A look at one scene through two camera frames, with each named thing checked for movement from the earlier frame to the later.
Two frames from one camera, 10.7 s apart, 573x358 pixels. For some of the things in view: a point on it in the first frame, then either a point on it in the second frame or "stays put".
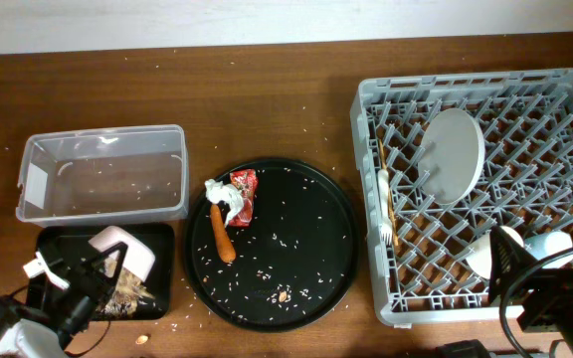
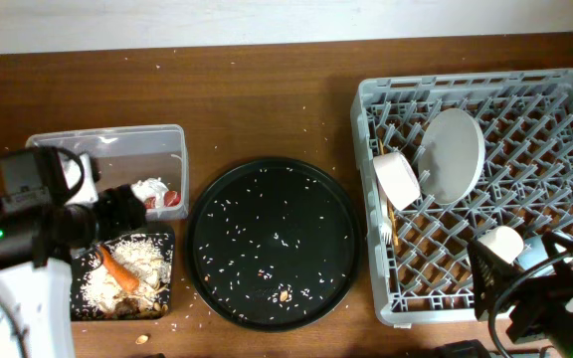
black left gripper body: (72, 306) to (108, 219)
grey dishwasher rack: (444, 160) stays put
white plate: (452, 156) stays put
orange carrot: (227, 250) to (126, 278)
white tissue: (232, 197) to (150, 187)
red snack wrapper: (247, 181) to (172, 198)
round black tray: (293, 263) stays put
